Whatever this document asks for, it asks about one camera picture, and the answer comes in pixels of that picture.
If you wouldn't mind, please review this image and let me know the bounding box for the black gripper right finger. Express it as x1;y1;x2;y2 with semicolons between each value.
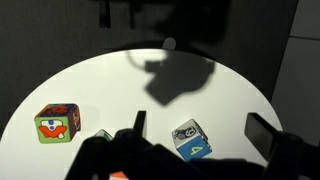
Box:
244;112;320;180

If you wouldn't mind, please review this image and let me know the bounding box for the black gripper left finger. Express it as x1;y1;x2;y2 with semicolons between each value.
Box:
64;110;201;180

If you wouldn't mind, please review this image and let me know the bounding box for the green orange purple picture block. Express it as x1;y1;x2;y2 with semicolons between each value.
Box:
33;102;82;145

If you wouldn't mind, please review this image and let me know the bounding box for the small white round knob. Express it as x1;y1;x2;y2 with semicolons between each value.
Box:
161;36;177;51

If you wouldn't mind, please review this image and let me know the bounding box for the black spring clamp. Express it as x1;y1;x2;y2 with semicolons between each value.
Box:
98;0;112;30

